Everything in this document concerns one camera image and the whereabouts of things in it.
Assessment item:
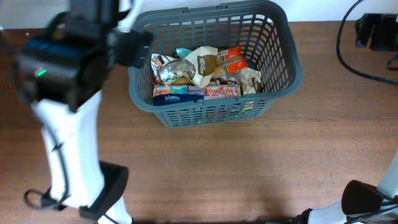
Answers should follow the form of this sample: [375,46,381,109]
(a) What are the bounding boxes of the light teal tissue pack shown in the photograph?
[176,48,192,60]

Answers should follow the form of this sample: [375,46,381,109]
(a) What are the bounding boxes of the blue Kleenex tissue box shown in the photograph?
[152,83,242,106]

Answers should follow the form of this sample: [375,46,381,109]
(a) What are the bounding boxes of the beige cookie bag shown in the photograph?
[231,68,261,95]
[150,46,218,88]

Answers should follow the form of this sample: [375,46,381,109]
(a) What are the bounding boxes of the San Remo spaghetti pack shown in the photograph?
[171,46,248,85]

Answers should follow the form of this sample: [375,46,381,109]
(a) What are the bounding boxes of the green Nescafe coffee bag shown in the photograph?
[208,77,236,86]

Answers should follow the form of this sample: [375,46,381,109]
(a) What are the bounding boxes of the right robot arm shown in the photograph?
[266,155,397,224]

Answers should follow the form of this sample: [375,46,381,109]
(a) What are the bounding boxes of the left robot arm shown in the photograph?
[12,1,153,223]

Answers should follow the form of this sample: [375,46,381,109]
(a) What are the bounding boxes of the grey plastic basket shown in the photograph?
[129,1,303,128]

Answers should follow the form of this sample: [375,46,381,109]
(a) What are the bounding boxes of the black right camera cable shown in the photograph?
[335,0,398,88]

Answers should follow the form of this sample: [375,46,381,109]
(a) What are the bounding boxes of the black camera cable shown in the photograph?
[24,124,72,211]
[335,0,398,88]

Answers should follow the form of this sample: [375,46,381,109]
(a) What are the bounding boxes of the black left camera cable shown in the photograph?
[24,124,72,211]

